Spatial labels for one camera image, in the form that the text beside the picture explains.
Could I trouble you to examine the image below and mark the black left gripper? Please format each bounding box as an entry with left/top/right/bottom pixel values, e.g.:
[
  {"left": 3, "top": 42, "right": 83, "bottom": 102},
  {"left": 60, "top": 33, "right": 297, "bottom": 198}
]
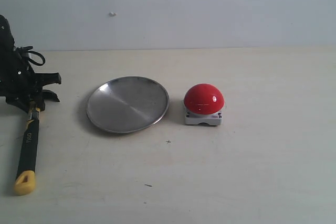
[{"left": 1, "top": 46, "right": 61, "bottom": 112}]

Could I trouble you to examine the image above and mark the black and yellow claw hammer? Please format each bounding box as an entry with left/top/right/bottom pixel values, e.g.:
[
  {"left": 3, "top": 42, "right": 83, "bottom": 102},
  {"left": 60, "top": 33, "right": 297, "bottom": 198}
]
[{"left": 14, "top": 97, "right": 45, "bottom": 196}]

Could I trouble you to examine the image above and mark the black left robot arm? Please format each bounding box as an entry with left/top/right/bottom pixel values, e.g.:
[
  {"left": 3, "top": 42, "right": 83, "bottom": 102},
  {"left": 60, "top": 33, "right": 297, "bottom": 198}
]
[{"left": 1, "top": 16, "right": 61, "bottom": 113}]

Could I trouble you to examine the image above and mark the red dome push button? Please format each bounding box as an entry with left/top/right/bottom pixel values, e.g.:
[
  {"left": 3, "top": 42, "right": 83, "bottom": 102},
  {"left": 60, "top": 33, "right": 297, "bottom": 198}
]
[{"left": 183, "top": 83, "right": 225, "bottom": 126}]

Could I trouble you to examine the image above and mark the round stainless steel plate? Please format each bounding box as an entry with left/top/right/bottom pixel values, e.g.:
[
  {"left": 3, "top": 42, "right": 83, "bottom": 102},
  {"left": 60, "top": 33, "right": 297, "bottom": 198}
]
[{"left": 86, "top": 76, "right": 170, "bottom": 134}]

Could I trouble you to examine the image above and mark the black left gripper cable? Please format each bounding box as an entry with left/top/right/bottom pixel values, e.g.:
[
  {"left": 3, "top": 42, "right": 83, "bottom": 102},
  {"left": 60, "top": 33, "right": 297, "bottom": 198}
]
[{"left": 15, "top": 46, "right": 46, "bottom": 66}]

